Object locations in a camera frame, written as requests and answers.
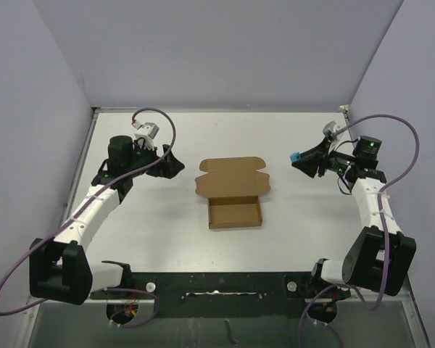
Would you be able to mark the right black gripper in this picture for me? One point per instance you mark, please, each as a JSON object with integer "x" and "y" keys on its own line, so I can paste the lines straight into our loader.
{"x": 312, "y": 159}

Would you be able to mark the brown cardboard box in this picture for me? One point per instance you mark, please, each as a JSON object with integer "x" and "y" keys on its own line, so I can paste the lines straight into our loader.
{"x": 233, "y": 187}

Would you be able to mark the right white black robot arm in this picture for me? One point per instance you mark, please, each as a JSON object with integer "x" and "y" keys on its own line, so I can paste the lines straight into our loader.
{"x": 381, "y": 255}

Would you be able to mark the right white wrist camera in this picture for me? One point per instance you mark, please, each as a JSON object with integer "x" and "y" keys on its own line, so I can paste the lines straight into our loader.
{"x": 332, "y": 133}

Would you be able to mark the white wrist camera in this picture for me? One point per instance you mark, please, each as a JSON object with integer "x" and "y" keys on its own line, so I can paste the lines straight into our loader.
{"x": 145, "y": 134}
{"x": 332, "y": 133}

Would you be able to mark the small blue cube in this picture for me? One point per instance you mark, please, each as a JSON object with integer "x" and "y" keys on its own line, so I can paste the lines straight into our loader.
{"x": 295, "y": 157}

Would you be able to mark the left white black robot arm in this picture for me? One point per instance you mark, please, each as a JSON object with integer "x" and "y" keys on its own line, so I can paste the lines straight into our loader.
{"x": 59, "y": 269}

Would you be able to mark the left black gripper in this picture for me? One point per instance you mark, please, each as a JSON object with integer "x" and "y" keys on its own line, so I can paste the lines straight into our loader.
{"x": 170, "y": 165}

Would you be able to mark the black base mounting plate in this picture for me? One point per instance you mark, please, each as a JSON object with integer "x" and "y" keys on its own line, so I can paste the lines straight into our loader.
{"x": 224, "y": 294}

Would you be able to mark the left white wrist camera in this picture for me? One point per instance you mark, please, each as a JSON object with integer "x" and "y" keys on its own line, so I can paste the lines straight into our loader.
{"x": 145, "y": 134}

